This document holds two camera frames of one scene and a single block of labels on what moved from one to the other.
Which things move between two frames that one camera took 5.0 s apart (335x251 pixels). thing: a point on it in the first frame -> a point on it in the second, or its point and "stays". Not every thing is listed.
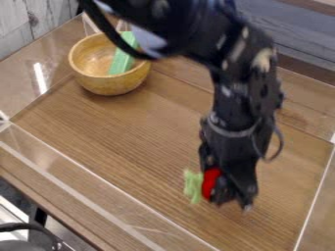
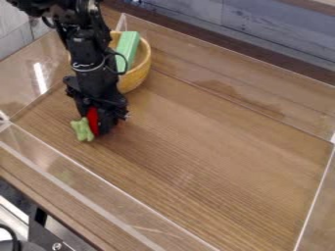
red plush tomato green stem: x=193 y=184 -> x=82 y=127
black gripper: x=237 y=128 -> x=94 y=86
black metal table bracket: x=41 y=235 stays
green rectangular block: x=123 y=61 stays
